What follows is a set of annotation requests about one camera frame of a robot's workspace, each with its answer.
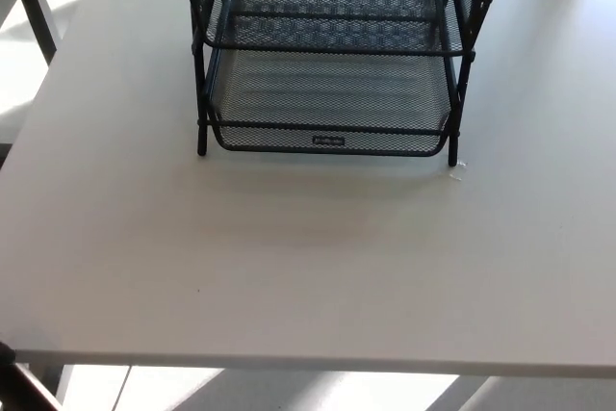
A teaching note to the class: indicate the black mesh tray with label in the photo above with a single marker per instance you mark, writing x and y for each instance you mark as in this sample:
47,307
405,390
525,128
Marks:
337,93

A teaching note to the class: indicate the grey table leg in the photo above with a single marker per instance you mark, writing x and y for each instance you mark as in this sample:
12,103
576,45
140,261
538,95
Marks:
58,382

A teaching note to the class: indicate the dark brown stand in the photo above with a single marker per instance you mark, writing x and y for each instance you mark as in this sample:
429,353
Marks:
24,387

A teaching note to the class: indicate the black metal organizer frame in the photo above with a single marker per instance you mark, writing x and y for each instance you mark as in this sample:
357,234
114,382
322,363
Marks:
201,136

